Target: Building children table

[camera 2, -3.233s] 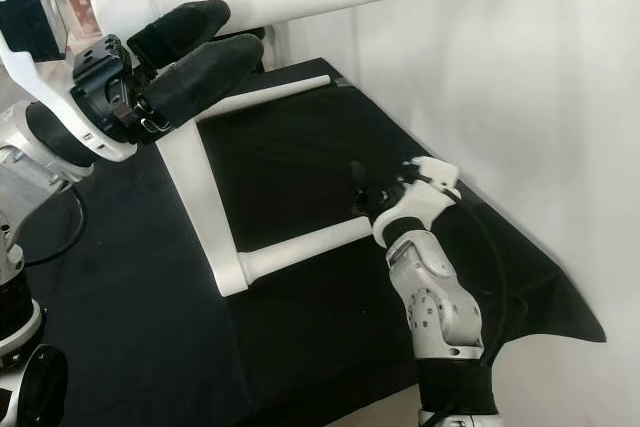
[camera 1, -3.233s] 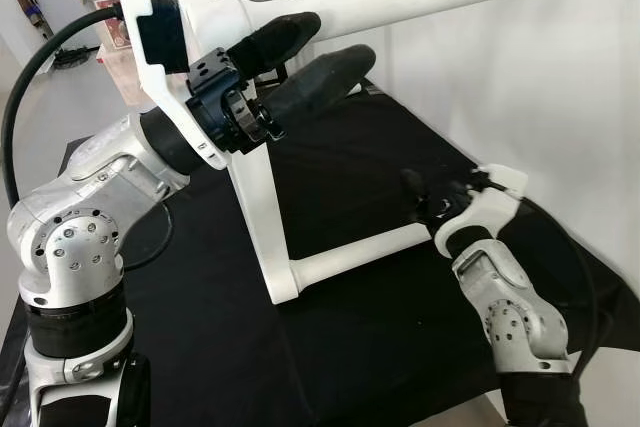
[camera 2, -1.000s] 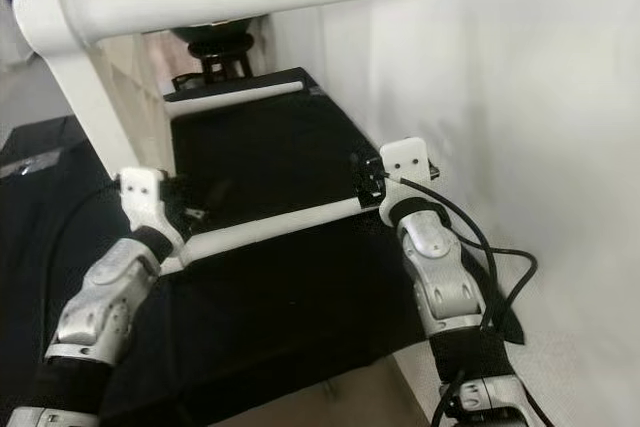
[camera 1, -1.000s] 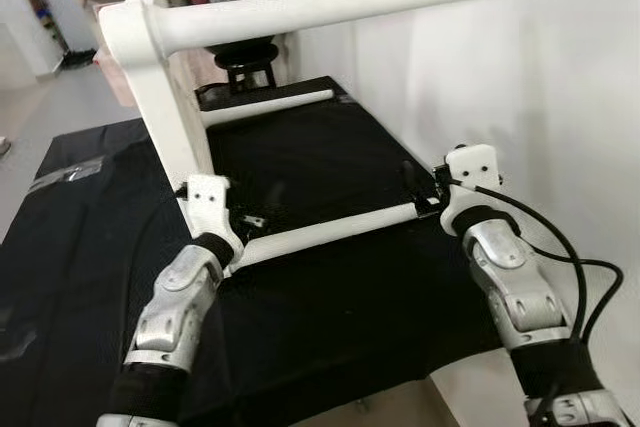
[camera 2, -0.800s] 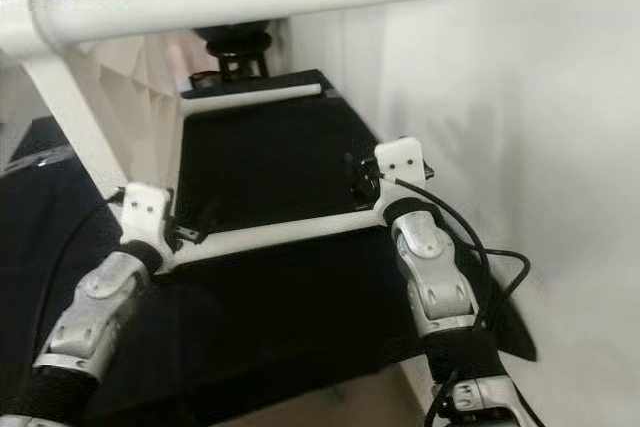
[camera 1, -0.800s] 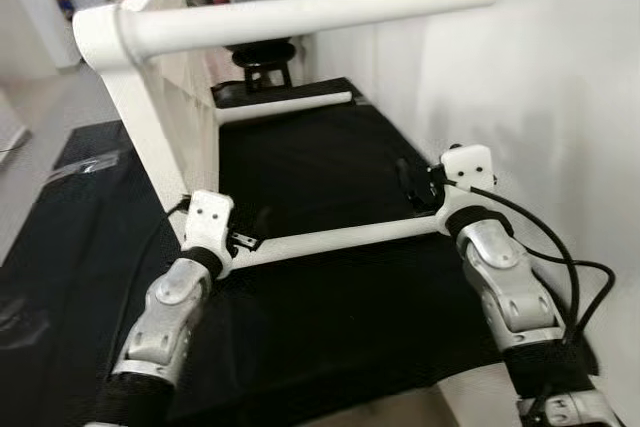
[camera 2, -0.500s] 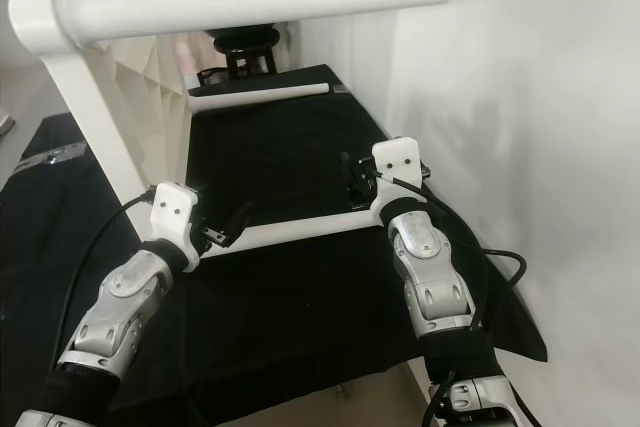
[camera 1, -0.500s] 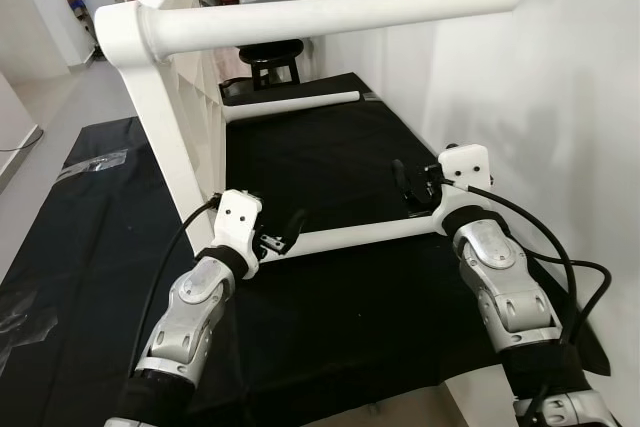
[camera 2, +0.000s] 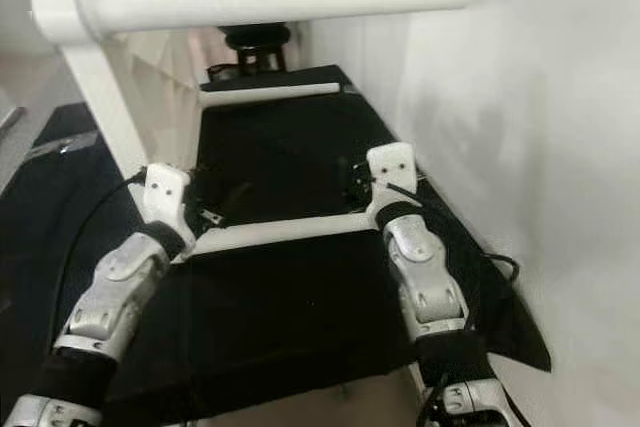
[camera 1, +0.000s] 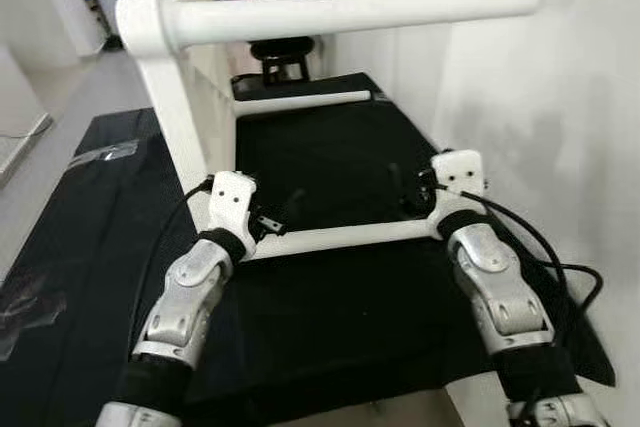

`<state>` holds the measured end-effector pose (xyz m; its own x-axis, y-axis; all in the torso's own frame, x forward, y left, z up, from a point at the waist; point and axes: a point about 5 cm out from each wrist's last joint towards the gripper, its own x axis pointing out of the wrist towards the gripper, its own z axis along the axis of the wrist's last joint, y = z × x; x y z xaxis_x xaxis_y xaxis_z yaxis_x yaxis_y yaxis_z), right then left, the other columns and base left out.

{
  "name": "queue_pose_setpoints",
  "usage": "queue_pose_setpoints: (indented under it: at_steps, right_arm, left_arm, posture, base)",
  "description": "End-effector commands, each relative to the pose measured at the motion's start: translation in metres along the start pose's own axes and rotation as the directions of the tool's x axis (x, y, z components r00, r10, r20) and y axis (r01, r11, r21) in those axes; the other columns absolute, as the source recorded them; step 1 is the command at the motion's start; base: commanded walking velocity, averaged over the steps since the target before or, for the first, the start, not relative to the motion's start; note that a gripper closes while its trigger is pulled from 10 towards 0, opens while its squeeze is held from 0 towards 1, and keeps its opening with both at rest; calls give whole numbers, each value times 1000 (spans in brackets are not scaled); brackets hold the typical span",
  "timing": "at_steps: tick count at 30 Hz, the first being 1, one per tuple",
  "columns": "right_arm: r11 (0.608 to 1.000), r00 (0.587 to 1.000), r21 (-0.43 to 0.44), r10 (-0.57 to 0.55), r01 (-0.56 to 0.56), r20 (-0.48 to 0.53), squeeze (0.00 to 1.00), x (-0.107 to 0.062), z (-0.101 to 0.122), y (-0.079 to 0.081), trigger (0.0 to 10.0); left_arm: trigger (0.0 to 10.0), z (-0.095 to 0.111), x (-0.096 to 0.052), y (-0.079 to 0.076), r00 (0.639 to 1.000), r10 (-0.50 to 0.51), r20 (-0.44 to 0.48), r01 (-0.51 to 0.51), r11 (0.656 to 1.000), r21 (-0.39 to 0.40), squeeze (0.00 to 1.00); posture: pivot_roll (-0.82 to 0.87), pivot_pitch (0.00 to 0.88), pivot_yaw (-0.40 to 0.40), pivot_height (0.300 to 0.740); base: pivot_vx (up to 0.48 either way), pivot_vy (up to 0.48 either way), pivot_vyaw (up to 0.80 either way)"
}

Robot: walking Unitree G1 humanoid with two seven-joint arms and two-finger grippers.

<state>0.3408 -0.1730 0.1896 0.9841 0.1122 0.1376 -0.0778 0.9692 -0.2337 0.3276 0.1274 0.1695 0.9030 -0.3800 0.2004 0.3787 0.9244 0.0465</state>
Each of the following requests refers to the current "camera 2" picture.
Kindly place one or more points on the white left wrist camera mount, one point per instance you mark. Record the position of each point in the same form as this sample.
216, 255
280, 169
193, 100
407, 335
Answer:
168, 189

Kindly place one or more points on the black tablecloth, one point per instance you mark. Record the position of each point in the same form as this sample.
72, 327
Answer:
290, 317

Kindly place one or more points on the clear plastic bag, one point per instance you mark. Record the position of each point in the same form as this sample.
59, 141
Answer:
60, 144

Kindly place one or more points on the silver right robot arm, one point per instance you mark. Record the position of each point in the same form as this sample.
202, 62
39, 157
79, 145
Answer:
430, 287

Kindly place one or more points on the grey tape strip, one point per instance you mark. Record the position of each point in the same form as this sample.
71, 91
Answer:
351, 90

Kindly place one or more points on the black round stool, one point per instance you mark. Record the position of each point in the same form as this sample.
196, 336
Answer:
258, 39

